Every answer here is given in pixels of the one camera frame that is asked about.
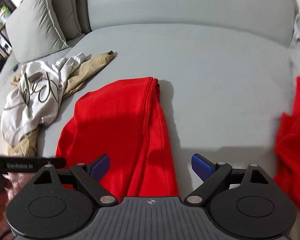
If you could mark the pink fluffy blanket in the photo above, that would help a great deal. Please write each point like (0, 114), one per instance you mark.
(18, 181)

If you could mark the grey sofa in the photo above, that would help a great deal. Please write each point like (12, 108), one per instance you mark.
(226, 73)

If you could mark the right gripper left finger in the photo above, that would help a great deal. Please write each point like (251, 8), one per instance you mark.
(86, 179)

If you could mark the folded red shirt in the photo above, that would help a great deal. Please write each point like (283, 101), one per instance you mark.
(287, 149)

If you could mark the red long pants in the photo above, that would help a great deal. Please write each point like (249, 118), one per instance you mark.
(125, 121)

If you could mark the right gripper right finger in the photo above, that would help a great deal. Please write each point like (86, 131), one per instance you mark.
(214, 177)

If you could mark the tan crumpled garment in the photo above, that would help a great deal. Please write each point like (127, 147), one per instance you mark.
(27, 146)

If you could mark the white printed hoodie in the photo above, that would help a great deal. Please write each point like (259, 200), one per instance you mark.
(37, 97)

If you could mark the grey throw pillow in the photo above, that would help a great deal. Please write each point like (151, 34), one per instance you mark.
(66, 12)
(34, 31)

